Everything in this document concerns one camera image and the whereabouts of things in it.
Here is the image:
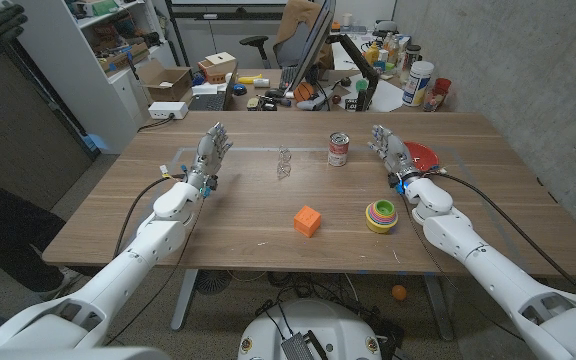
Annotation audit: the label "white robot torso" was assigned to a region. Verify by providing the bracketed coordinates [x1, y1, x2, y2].
[237, 298, 383, 360]

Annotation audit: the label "small toy basketball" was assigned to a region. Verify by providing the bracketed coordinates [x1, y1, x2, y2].
[293, 81, 316, 104]

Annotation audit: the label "computer monitor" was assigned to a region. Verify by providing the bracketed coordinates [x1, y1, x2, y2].
[287, 0, 338, 94]

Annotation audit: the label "dark jar with black lid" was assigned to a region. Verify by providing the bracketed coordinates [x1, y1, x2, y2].
[398, 44, 422, 84]

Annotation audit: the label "clear plastic glasses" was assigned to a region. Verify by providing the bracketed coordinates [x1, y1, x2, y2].
[276, 145, 293, 180]

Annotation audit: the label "black laptop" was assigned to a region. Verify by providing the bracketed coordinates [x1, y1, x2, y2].
[188, 62, 240, 112]

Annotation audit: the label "red bowl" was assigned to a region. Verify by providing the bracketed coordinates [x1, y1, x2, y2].
[402, 141, 440, 173]

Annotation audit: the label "person in dark trousers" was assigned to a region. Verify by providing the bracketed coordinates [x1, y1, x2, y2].
[0, 164, 84, 301]

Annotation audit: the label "open cardboard box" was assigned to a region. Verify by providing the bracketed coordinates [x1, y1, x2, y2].
[136, 58, 194, 103]

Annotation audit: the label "round black floor fan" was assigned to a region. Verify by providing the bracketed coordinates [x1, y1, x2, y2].
[195, 269, 233, 296]

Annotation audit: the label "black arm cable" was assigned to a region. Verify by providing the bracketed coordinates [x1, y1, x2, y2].
[432, 169, 576, 301]
[112, 172, 189, 259]

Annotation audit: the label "white canister with blue label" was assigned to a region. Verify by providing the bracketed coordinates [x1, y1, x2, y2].
[401, 60, 435, 108]

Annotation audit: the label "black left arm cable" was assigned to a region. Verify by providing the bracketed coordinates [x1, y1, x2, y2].
[112, 172, 189, 259]

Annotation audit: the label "orange block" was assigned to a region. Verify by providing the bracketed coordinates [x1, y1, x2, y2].
[293, 205, 322, 239]

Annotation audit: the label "office chair with tan jacket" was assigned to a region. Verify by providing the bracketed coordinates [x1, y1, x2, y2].
[239, 0, 334, 70]

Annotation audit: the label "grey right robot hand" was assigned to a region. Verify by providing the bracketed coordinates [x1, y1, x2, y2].
[366, 124, 422, 182]

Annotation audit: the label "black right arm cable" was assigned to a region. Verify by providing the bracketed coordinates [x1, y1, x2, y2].
[432, 169, 576, 301]

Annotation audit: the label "grey table leg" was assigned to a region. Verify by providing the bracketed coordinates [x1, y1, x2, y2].
[170, 268, 199, 332]
[422, 273, 455, 342]

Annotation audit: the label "red and white soup can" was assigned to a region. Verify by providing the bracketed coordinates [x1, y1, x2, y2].
[327, 131, 351, 168]

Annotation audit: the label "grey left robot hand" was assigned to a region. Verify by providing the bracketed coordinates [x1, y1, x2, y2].
[186, 122, 234, 190]

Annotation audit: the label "rainbow stacking cups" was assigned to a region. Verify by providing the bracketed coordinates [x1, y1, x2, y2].
[365, 199, 399, 235]

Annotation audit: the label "black keyboard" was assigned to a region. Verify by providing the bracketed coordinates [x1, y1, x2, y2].
[278, 65, 299, 91]

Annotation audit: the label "white power box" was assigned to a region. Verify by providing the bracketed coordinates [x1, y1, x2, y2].
[147, 101, 190, 121]

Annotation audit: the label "white shelf unit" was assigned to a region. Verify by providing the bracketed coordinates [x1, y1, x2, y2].
[15, 0, 179, 155]

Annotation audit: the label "wooden box on brick box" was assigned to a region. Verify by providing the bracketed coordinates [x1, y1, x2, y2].
[197, 51, 238, 85]

